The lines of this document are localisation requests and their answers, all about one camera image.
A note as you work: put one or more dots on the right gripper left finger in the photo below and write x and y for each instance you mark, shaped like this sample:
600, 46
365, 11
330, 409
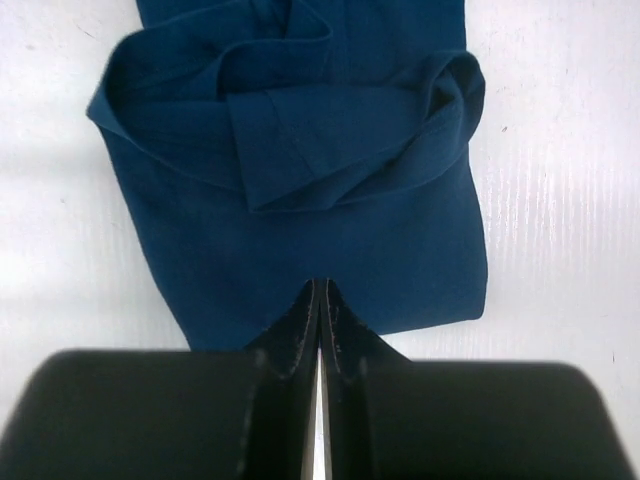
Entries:
286, 351

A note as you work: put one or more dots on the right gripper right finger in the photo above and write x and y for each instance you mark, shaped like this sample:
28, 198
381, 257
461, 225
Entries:
352, 352

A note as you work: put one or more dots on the blue mickey t shirt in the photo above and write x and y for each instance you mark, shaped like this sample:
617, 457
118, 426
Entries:
262, 144

